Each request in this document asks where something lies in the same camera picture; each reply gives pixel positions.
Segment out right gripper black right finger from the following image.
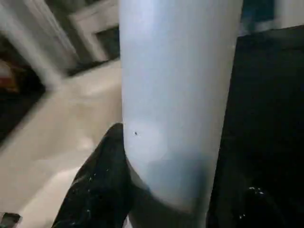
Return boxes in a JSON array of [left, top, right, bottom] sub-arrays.
[[208, 152, 304, 228]]

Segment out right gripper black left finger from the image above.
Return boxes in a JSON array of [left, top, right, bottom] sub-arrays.
[[51, 123, 136, 228]]

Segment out white plastic table top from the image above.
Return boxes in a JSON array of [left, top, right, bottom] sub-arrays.
[[0, 59, 125, 228]]

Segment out black plastic mat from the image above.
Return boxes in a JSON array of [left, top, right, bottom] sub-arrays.
[[0, 26, 304, 228]]

